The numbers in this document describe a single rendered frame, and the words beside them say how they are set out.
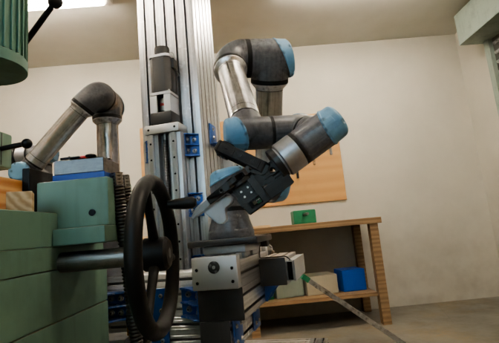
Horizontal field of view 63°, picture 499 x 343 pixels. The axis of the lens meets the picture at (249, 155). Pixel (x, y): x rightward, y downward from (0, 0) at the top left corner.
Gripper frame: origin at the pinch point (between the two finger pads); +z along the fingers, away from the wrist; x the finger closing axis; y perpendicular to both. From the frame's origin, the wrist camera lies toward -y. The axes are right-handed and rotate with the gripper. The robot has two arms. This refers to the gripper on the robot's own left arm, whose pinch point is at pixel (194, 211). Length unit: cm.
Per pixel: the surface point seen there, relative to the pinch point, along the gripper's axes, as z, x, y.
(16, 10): 5, -8, -54
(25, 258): 23.2, -19.5, -7.3
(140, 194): 3.3, -18.3, -5.2
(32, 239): 21.8, -17.6, -9.7
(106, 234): 13.8, -10.7, -4.6
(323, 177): -82, 325, 8
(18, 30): 7, -9, -50
